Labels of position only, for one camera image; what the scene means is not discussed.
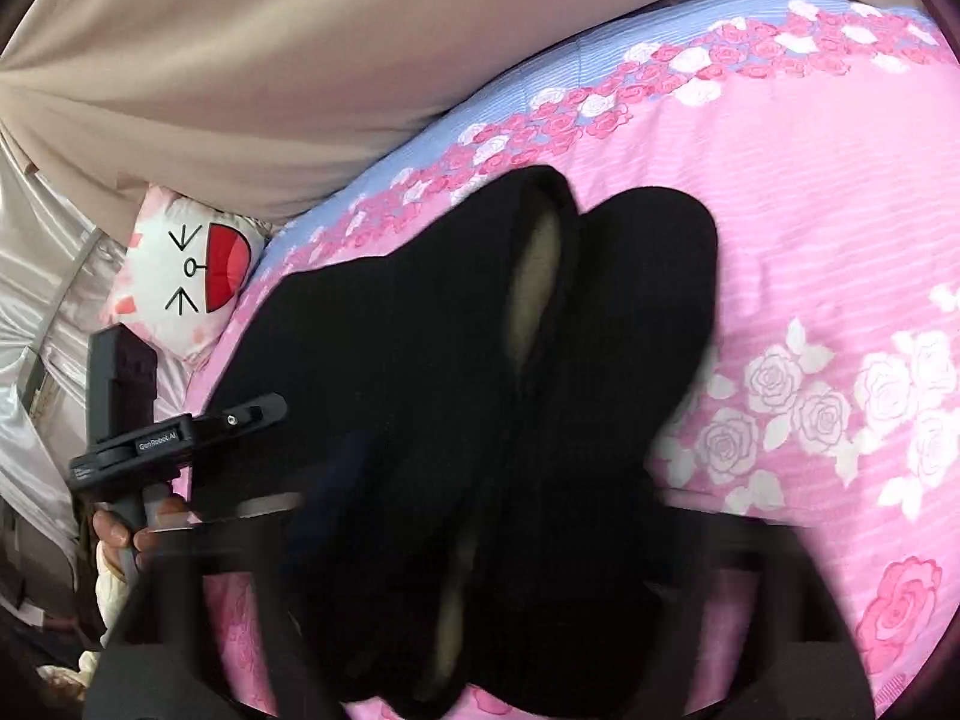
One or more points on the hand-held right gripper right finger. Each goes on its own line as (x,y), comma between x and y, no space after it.
(720,577)

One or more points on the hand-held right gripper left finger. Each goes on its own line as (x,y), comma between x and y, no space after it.
(277,585)

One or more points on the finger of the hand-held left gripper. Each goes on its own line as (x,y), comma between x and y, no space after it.
(247,412)

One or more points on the black pants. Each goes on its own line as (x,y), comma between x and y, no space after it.
(412,390)

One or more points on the person's left forearm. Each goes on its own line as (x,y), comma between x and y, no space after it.
(112,592)

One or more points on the person's left hand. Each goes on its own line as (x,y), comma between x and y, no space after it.
(112,532)

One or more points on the white satin curtain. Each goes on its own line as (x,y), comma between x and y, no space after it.
(45,300)

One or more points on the cat face print pillow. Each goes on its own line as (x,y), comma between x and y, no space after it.
(172,262)

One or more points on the pink floral bed sheet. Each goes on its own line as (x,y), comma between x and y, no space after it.
(787,240)

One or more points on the beige padded headboard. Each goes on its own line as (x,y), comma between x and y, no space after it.
(300,52)

